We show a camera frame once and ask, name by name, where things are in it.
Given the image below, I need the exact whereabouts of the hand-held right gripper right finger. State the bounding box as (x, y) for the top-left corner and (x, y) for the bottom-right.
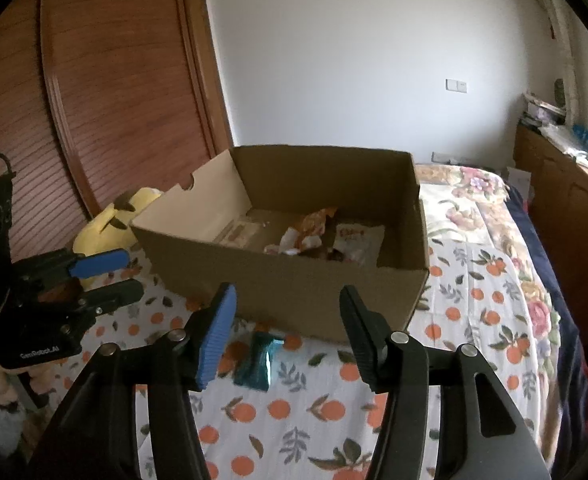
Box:
(339, 285), (552, 480)

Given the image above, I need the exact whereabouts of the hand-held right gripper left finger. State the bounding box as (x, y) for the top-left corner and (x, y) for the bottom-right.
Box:
(26, 282), (238, 480)

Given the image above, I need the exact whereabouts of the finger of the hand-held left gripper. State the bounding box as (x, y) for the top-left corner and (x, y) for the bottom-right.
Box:
(61, 279), (145, 317)
(11, 247), (130, 291)

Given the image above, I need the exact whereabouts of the teal snack packet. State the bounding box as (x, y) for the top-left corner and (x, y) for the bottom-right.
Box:
(234, 332), (285, 391)

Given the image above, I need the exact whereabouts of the brown cardboard box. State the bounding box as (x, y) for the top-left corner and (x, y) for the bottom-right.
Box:
(130, 145), (430, 345)

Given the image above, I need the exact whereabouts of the white snack packet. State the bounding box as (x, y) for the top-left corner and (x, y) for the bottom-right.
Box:
(331, 222), (386, 266)

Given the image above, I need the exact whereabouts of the beige snack packet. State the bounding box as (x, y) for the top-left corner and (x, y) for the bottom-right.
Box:
(219, 217), (265, 248)

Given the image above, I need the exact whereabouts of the orange snack packet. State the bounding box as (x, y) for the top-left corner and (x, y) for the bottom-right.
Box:
(264, 206), (340, 257)

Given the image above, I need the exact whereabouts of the yellow plush toy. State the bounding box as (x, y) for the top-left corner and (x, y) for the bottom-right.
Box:
(72, 187), (164, 291)

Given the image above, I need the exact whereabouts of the wooden slatted wardrobe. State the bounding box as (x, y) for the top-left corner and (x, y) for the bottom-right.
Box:
(0, 0), (235, 266)

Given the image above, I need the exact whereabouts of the dark blue bed sheet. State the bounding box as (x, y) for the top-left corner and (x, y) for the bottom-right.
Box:
(506, 185), (588, 480)

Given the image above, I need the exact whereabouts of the white paper sheet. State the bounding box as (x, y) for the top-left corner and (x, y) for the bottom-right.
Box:
(505, 166), (532, 198)

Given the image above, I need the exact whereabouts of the wooden dresser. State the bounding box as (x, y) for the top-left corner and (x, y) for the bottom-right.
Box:
(514, 122), (588, 341)

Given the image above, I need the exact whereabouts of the pile of clutter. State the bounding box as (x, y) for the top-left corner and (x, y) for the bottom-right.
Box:
(519, 91), (588, 181)

